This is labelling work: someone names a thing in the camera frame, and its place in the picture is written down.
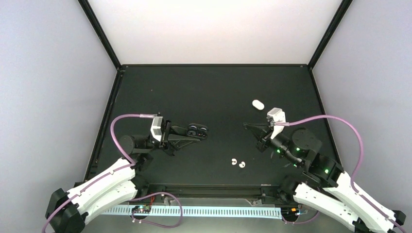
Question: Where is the circuit board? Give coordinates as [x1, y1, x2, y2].
[132, 205, 152, 215]
[281, 208, 308, 216]

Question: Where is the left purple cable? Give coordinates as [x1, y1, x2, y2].
[41, 113, 158, 233]

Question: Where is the right circuit board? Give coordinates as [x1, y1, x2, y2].
[281, 208, 308, 216]

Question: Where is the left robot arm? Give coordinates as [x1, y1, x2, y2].
[45, 116, 208, 233]

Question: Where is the light blue cable duct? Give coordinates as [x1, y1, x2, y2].
[103, 205, 282, 219]

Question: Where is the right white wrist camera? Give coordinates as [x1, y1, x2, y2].
[267, 107, 286, 139]

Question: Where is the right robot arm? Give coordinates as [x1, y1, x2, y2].
[243, 123, 406, 233]

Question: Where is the white charging case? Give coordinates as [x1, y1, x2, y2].
[252, 100, 265, 111]

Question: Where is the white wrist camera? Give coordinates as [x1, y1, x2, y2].
[150, 116, 164, 142]
[267, 107, 286, 139]

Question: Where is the purple cable loop front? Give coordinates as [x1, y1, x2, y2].
[130, 192, 184, 229]

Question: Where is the black charging case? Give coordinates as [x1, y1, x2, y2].
[187, 123, 208, 139]

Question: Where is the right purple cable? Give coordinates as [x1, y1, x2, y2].
[274, 115, 408, 233]

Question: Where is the left circuit board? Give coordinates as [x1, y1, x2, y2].
[132, 205, 152, 215]

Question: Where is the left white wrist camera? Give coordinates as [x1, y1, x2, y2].
[150, 116, 164, 142]

